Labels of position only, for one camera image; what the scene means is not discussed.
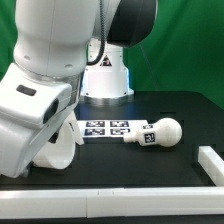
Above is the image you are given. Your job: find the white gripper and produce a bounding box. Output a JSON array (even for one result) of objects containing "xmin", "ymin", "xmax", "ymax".
[{"xmin": 0, "ymin": 63, "xmax": 80, "ymax": 178}]

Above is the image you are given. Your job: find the white lamp base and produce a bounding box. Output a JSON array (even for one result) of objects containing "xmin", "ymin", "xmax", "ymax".
[{"xmin": 68, "ymin": 112, "xmax": 84, "ymax": 145}]

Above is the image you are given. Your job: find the white conical lamp shade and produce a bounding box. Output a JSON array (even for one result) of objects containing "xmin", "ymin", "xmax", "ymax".
[{"xmin": 33, "ymin": 121, "xmax": 75, "ymax": 169}]

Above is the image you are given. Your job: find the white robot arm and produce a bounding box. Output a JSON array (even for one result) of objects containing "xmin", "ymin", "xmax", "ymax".
[{"xmin": 0, "ymin": 0, "xmax": 157, "ymax": 178}]

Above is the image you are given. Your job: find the marker sheet on table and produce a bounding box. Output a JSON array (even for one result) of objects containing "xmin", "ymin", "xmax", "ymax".
[{"xmin": 78, "ymin": 120, "xmax": 148, "ymax": 138}]

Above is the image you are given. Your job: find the white right rail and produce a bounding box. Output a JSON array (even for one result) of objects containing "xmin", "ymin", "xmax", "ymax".
[{"xmin": 198, "ymin": 146, "xmax": 224, "ymax": 187}]

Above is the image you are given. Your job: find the white rail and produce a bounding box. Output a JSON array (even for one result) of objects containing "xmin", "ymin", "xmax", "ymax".
[
  {"xmin": 0, "ymin": 187, "xmax": 224, "ymax": 219},
  {"xmin": 198, "ymin": 146, "xmax": 224, "ymax": 187}
]

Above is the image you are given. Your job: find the white front rail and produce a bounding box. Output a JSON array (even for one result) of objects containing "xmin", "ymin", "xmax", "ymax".
[{"xmin": 0, "ymin": 187, "xmax": 224, "ymax": 219}]

